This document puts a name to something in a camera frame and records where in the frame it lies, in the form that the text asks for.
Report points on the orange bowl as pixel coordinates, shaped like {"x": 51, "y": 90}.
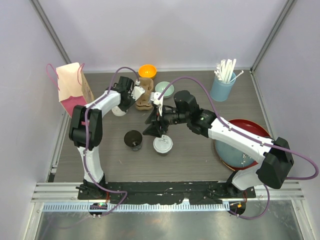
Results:
{"x": 147, "y": 71}

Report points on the cardboard cup carrier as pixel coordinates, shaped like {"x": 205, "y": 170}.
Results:
{"x": 142, "y": 103}

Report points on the red round tray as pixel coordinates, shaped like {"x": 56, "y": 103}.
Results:
{"x": 251, "y": 127}

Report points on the white cup lid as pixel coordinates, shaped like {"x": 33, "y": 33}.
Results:
{"x": 162, "y": 144}
{"x": 118, "y": 112}

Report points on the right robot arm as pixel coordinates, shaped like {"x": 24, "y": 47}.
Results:
{"x": 274, "y": 161}

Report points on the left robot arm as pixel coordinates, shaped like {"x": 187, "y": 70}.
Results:
{"x": 86, "y": 131}

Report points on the blue straw holder cup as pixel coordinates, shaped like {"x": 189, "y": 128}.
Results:
{"x": 220, "y": 91}

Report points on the pink paper gift bag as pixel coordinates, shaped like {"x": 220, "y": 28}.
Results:
{"x": 72, "y": 85}

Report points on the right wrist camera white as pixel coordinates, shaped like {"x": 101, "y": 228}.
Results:
{"x": 156, "y": 99}

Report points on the black paper coffee cup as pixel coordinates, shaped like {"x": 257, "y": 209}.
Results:
{"x": 133, "y": 139}

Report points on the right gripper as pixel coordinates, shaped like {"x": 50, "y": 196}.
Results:
{"x": 154, "y": 130}

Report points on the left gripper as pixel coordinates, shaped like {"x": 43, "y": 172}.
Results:
{"x": 125, "y": 108}

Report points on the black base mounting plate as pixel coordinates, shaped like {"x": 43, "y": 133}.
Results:
{"x": 164, "y": 193}

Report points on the white wrapped straws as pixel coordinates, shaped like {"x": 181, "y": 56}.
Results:
{"x": 225, "y": 69}

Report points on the blue plate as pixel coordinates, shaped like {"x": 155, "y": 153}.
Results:
{"x": 233, "y": 157}

